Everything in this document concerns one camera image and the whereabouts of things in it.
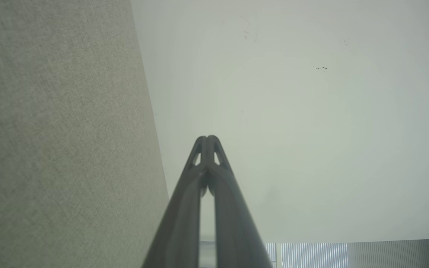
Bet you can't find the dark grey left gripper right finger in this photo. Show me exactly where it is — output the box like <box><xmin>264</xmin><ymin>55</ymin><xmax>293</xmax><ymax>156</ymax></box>
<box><xmin>207</xmin><ymin>135</ymin><xmax>273</xmax><ymax>268</ymax></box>

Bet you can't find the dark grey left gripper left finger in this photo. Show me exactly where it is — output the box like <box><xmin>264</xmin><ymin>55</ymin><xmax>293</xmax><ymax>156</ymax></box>
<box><xmin>142</xmin><ymin>135</ymin><xmax>209</xmax><ymax>268</ymax></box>

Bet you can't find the white ribbed panel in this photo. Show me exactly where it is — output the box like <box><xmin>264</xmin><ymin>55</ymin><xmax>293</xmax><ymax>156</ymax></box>
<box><xmin>200</xmin><ymin>237</ymin><xmax>429</xmax><ymax>268</ymax></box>

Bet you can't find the grey fabric sofa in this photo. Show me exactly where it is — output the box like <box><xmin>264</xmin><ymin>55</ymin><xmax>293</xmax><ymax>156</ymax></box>
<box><xmin>0</xmin><ymin>0</ymin><xmax>169</xmax><ymax>268</ymax></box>

